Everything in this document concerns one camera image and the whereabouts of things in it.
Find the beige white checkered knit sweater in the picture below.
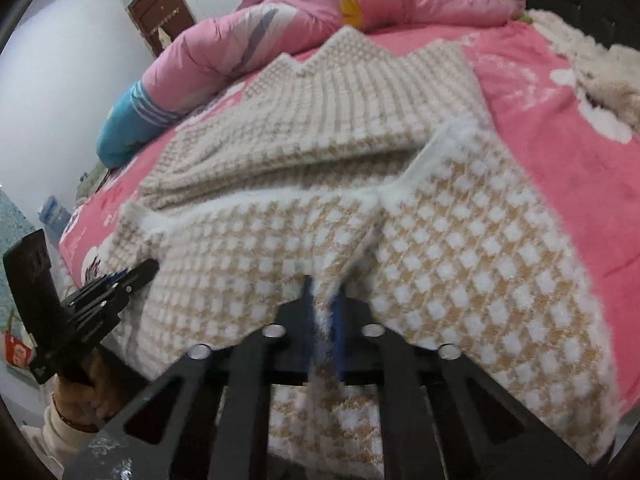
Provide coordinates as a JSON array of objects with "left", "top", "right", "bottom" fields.
[{"left": 101, "top": 27, "right": 620, "bottom": 479}]

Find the cream sleeved left forearm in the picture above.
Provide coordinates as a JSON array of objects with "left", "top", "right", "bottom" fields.
[{"left": 20, "top": 400, "right": 99, "bottom": 479}]

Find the person's left hand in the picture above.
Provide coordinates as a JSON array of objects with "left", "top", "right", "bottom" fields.
[{"left": 52, "top": 349, "right": 126, "bottom": 434}]

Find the red packet on floor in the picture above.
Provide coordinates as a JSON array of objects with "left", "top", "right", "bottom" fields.
[{"left": 3, "top": 332, "right": 32, "bottom": 370}]

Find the teal patterned panel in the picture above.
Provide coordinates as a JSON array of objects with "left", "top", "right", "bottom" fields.
[{"left": 0, "top": 188, "right": 32, "bottom": 331}]

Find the blue pillow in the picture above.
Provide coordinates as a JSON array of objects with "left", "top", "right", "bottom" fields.
[{"left": 96, "top": 80, "right": 184, "bottom": 169}]

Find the red floral bed sheet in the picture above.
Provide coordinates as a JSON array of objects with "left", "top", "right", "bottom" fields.
[{"left": 60, "top": 25, "right": 639, "bottom": 416}]

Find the brown wooden door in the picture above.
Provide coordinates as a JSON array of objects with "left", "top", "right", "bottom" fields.
[{"left": 127, "top": 0, "right": 195, "bottom": 56}]

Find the cream fluffy blanket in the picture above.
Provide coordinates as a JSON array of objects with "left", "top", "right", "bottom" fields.
[{"left": 528, "top": 10, "right": 639, "bottom": 133}]

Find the pink floral quilt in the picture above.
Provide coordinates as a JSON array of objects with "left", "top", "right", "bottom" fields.
[{"left": 131, "top": 0, "right": 525, "bottom": 122}]

